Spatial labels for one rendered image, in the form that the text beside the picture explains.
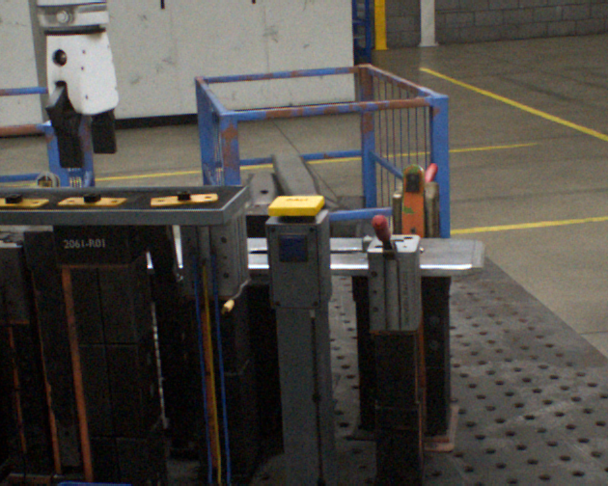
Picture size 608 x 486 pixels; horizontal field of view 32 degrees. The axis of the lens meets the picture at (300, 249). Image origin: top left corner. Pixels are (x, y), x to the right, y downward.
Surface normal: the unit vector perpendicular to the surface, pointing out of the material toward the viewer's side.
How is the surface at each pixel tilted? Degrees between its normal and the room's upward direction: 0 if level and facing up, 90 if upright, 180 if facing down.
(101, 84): 88
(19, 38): 90
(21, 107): 90
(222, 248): 90
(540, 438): 0
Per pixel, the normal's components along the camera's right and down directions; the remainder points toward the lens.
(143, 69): 0.16, 0.26
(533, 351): -0.05, -0.96
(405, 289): -0.19, 0.27
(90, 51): 0.93, 0.00
